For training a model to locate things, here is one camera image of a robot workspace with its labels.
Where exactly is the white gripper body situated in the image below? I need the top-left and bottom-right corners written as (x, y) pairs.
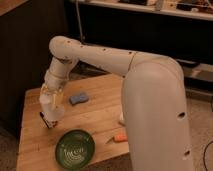
top-left (40, 75), bottom-right (67, 95)

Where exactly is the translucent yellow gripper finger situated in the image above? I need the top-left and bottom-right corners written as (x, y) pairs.
top-left (51, 93), bottom-right (63, 110)

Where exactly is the white ceramic cup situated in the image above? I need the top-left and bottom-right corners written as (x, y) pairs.
top-left (39, 94), bottom-right (64, 121)

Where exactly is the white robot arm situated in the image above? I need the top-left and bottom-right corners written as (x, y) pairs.
top-left (40, 36), bottom-right (195, 171)

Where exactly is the blue eraser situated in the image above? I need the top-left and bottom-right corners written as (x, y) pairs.
top-left (69, 92), bottom-right (89, 105)

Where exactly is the dark spice jar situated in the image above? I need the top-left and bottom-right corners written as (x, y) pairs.
top-left (40, 112), bottom-right (58, 129)

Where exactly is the green round plate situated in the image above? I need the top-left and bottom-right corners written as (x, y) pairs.
top-left (55, 129), bottom-right (95, 171)

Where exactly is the dark cabinet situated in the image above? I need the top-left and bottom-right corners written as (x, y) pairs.
top-left (0, 0), bottom-right (68, 137)

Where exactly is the white plastic bottle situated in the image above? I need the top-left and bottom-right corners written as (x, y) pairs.
top-left (118, 114), bottom-right (125, 126)

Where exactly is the orange toy carrot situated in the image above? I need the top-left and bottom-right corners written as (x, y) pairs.
top-left (107, 133), bottom-right (128, 143)

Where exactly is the metal shelf rack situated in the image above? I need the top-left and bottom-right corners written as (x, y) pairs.
top-left (65, 0), bottom-right (213, 83)

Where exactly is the black handle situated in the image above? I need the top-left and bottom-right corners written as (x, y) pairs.
top-left (176, 59), bottom-right (200, 68)

